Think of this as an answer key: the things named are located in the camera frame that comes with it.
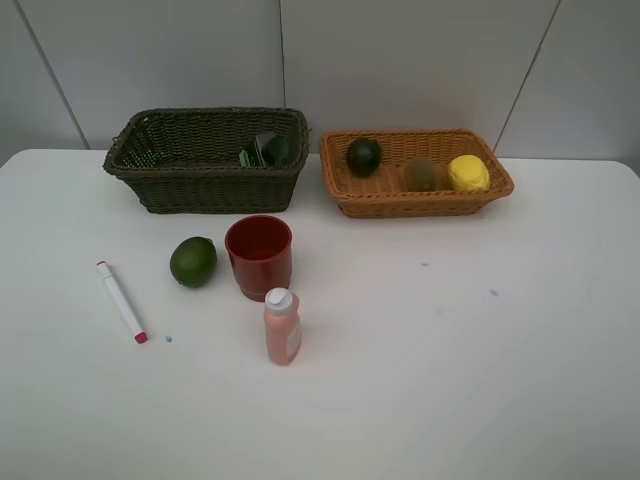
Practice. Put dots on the red plastic cup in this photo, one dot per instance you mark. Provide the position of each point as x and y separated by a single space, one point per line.
259 249

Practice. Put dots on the brown kiwi fruit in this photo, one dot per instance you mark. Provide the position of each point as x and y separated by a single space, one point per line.
421 175

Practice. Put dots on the white marker red cap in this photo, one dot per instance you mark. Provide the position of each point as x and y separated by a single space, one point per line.
121 302

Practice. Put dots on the green lime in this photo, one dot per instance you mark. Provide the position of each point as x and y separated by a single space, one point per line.
193 262

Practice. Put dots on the dark brown wicker basket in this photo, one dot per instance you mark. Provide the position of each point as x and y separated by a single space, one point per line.
187 160

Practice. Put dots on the yellow lemon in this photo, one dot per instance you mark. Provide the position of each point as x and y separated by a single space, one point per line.
468 173

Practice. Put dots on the orange wicker basket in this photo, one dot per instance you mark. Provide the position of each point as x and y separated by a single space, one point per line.
386 194

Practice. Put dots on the dark mangosteen fruit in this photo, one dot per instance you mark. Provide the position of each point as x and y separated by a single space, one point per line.
363 156

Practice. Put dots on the pink lotion bottle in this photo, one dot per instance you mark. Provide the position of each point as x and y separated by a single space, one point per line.
282 325

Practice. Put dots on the dark green black bottle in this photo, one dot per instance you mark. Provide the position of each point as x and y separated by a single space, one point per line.
265 150

